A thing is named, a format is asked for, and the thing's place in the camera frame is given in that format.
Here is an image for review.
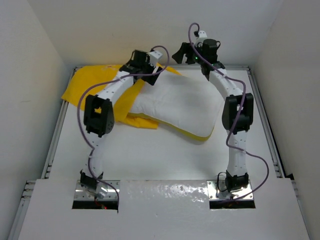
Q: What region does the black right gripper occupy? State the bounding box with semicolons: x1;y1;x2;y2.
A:
172;42;205;66

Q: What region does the white pillow with yellow edge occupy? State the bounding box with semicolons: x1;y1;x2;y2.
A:
127;69;224;142

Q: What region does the yellow Pikachu pillowcase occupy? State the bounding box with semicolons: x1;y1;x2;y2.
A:
61;64;183;131

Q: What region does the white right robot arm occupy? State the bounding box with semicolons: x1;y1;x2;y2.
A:
172;38;254;192

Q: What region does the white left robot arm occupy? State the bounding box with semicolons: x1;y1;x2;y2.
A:
77;48;164;192

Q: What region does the white front cover board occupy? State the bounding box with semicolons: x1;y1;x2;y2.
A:
19;179;309;240

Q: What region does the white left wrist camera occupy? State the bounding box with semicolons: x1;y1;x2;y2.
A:
147;50;163;67

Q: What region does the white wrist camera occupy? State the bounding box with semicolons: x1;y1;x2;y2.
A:
193;30;208;43
147;50;163;67

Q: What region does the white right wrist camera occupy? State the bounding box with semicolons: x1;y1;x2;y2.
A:
193;30;208;43

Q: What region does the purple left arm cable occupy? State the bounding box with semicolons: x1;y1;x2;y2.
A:
76;45;171;208

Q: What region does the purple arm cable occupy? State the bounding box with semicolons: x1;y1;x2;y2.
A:
187;22;270;202
76;45;171;208

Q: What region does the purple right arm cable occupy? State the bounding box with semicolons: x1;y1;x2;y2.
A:
187;22;270;202

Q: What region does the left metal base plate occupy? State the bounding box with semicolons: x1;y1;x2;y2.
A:
73;180;120;201

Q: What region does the metal base plate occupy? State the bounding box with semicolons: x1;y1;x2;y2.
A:
73;180;120;201
207;179;254;201

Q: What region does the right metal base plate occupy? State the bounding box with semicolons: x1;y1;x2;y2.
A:
207;179;254;201

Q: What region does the aluminium table frame rail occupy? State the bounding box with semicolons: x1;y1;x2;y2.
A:
10;68;292;240

